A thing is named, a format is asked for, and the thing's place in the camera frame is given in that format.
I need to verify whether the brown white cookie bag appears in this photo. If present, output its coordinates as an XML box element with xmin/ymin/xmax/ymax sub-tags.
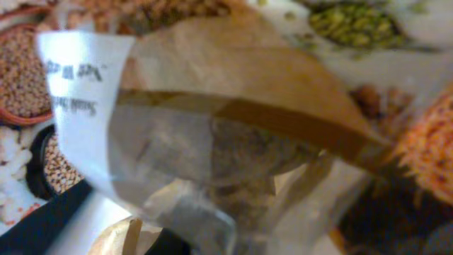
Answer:
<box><xmin>0</xmin><ymin>0</ymin><xmax>453</xmax><ymax>255</ymax></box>

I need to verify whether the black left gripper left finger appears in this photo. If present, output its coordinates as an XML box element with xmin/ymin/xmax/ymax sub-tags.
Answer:
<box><xmin>1</xmin><ymin>181</ymin><xmax>93</xmax><ymax>255</ymax></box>

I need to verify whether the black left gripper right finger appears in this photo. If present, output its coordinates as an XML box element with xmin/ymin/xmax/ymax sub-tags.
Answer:
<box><xmin>338</xmin><ymin>178</ymin><xmax>452</xmax><ymax>254</ymax></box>

